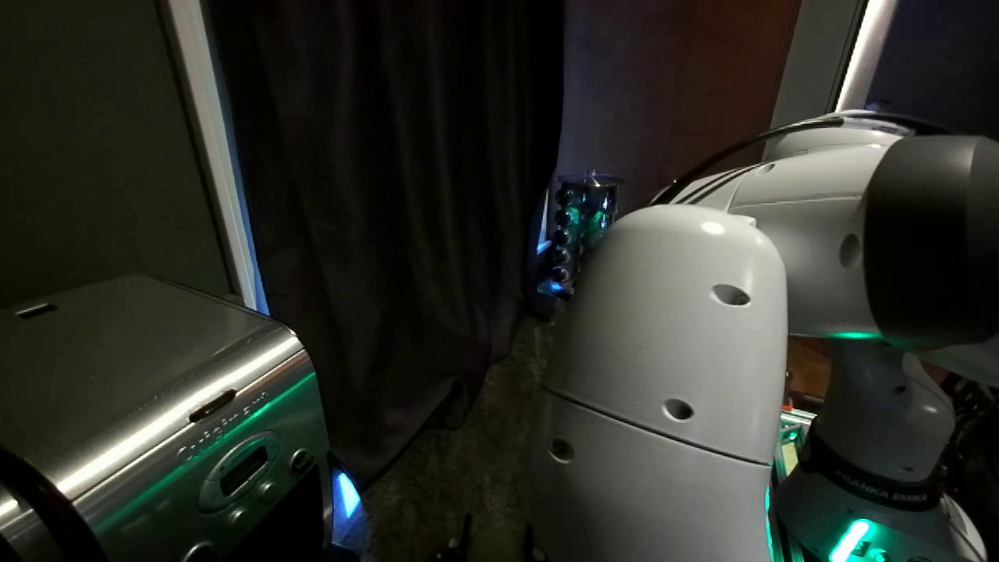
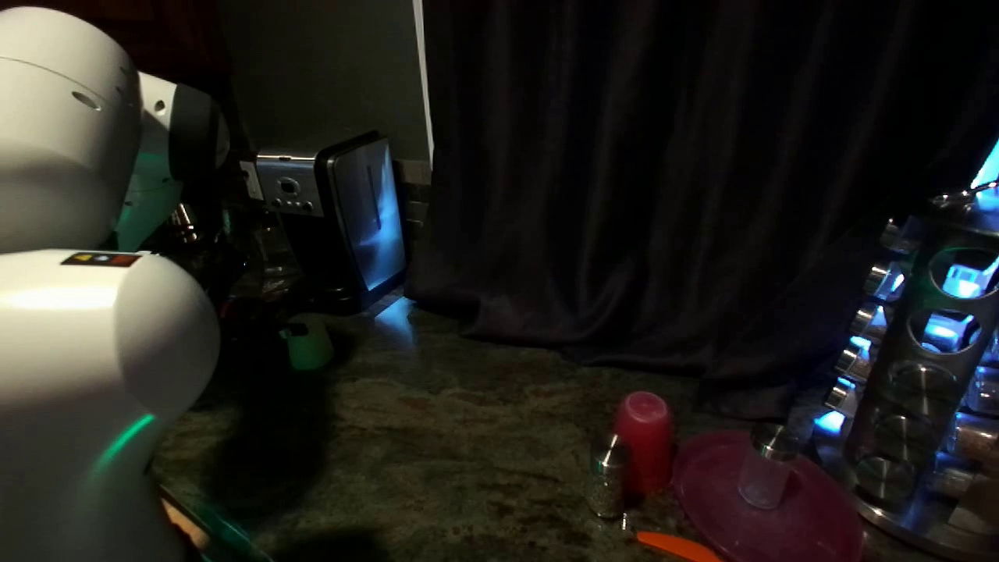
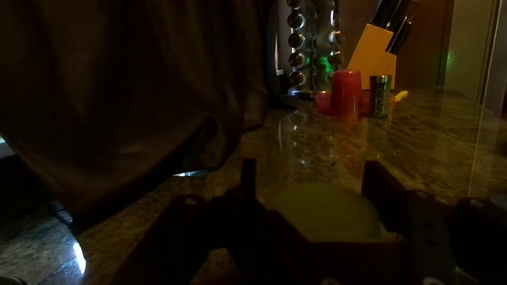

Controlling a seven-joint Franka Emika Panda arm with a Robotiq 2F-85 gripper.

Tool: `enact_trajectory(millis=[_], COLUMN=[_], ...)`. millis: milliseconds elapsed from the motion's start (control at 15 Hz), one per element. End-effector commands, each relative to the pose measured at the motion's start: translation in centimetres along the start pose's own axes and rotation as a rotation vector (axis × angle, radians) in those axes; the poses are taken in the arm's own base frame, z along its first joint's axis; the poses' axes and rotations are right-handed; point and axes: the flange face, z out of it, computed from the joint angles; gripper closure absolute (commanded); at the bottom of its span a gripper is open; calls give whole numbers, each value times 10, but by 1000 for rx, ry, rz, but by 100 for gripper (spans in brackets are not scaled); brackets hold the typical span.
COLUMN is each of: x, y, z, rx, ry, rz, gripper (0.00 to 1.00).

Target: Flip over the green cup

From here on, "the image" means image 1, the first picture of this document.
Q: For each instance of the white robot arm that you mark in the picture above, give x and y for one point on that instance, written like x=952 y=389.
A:
x=676 y=376

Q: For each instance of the metal spice rack carousel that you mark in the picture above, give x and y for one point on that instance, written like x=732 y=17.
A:
x=574 y=235

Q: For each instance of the dark curtain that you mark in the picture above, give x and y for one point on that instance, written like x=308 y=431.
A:
x=394 y=209

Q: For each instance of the small box with green label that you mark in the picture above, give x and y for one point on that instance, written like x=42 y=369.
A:
x=798 y=442

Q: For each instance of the silver toaster oven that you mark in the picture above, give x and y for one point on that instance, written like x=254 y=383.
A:
x=135 y=417

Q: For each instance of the white vertical frame strip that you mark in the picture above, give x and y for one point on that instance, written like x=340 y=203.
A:
x=215 y=159

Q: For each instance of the white metal post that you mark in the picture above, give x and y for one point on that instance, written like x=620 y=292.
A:
x=866 y=53

